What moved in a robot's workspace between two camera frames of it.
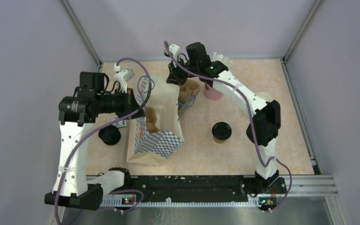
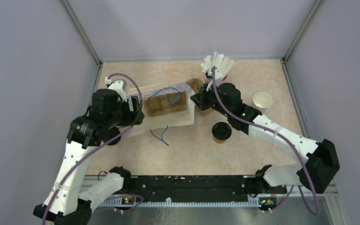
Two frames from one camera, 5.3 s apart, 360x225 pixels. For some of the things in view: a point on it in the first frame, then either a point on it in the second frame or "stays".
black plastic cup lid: [221, 131] stays
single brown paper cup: [220, 141] stays
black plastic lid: [110, 135] stays
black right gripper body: [180, 75] -> [209, 99]
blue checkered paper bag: [149, 148] -> [166, 120]
